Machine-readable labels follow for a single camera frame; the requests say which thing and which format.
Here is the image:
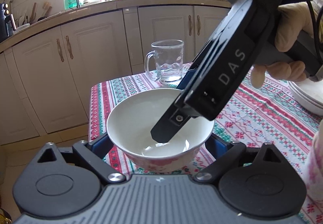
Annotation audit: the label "white bowl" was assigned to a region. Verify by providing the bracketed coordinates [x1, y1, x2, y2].
[106, 88, 215, 173]

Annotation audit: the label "large white plate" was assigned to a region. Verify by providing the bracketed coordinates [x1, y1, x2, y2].
[288, 79, 323, 116]

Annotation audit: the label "white kitchen cabinets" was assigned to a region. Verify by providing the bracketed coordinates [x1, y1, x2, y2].
[1, 0, 230, 144]

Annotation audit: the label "gloved right hand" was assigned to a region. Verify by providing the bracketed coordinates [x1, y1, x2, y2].
[250, 1, 315, 90]

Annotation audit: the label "glass mug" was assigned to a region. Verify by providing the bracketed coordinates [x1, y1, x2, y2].
[144, 39, 184, 85]

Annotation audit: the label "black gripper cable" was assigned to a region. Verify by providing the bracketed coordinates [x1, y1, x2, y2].
[306, 0, 323, 63]

